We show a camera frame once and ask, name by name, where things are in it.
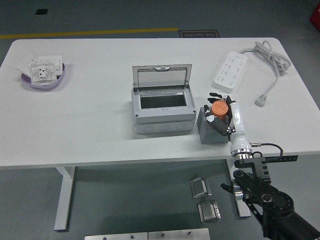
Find grey power strip cord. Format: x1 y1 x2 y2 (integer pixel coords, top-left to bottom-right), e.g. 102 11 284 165
239 40 292 108

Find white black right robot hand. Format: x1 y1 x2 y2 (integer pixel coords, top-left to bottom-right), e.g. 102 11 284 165
203 91 252 156

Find small white plate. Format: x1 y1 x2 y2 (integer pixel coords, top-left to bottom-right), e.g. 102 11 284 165
16 57 38 76

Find metal block with latch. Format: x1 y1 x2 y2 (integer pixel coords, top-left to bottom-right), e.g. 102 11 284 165
197 199 222 223

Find small metal block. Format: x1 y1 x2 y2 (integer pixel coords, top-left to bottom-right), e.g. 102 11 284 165
189 176 213 199

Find printed white socket module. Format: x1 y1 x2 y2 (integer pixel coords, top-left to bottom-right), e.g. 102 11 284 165
29 61 58 87

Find orange cylinder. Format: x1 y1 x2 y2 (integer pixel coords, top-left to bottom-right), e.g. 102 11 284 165
210 99 230 121

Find purple bowl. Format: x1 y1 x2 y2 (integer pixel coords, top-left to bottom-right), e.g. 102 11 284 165
20 62 66 90

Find black table control panel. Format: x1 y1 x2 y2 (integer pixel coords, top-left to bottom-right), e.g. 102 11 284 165
264 155 299 162

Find long metal plate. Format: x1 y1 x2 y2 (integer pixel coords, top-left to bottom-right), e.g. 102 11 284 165
84 232 149 240
147 227 211 240

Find plain white switch plate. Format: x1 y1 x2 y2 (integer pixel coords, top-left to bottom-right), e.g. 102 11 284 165
37 54 63 76

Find grey junction box clear lid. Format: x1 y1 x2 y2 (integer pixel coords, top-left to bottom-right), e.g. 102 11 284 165
131 63 197 136

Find brown floor sign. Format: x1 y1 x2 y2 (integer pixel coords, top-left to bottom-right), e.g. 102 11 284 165
178 29 220 39

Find grey cube with round hole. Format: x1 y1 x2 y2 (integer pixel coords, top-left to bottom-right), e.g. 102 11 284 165
196 106 232 145

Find red object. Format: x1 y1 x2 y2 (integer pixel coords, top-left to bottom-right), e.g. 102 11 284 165
309 4 320 27

